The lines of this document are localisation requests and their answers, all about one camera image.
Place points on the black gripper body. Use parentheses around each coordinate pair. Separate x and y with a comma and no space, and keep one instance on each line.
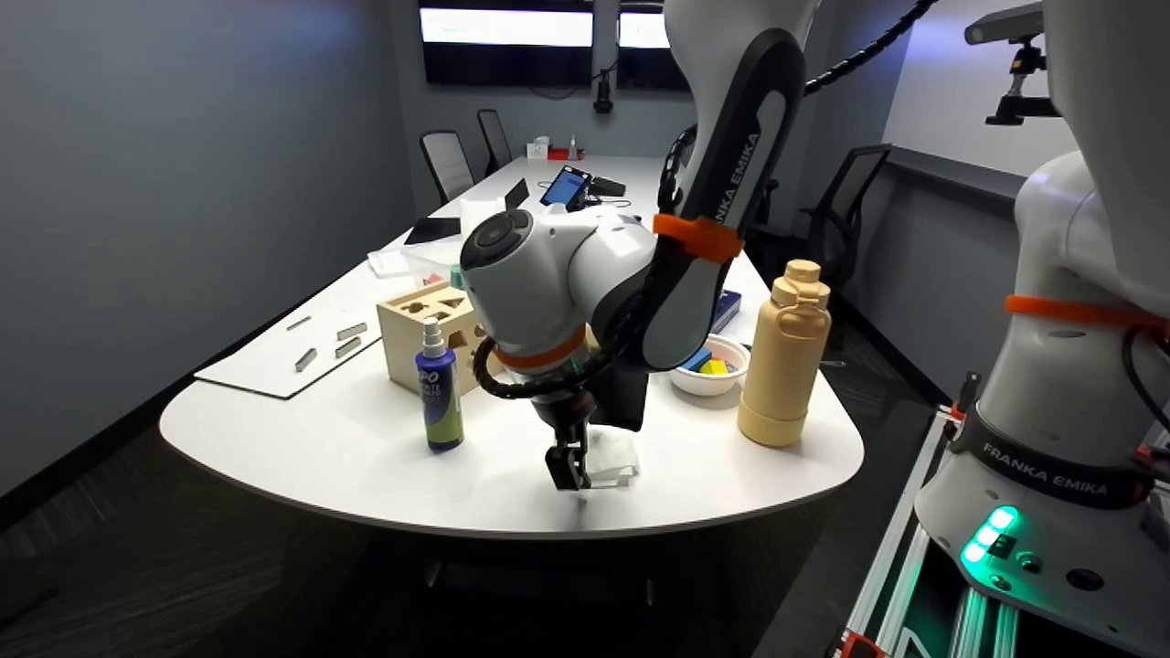
(571,414)

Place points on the wall display screen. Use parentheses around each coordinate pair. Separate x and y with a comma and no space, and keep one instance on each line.
(513,30)

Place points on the green blue spray bottle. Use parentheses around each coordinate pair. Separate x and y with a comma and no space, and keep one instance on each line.
(438,396)

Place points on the white paper napkin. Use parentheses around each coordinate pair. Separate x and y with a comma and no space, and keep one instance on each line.
(611,461)

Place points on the black office chair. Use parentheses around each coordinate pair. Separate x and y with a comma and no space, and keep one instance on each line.
(493,136)
(446,167)
(847,213)

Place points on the blue toy block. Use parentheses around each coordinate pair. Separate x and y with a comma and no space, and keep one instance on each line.
(694,360)

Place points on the black flat tablet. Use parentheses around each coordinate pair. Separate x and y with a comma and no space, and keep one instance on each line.
(432,231)

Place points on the yellow toy block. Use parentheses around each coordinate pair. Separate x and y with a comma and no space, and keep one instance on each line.
(719,365)

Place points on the blue flat packet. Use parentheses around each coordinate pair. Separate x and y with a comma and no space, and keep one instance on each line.
(564,187)

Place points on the white round bowl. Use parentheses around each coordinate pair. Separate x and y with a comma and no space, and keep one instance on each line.
(706,383)

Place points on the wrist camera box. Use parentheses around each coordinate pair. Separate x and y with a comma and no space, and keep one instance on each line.
(622,396)

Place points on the white paper sheet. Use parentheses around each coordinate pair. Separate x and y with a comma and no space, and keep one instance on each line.
(285,353)

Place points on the robot mounting stand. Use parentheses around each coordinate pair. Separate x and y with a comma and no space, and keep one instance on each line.
(900,584)

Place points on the tan insulated water bottle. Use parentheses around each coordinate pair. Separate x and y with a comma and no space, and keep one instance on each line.
(782,353)

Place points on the black camera on tripod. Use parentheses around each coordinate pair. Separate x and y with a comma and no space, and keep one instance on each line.
(1017,56)

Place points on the wooden shape sorter cube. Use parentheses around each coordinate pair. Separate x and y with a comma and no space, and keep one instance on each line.
(408,335)

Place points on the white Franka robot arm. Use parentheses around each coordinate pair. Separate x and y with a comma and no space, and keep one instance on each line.
(536,276)

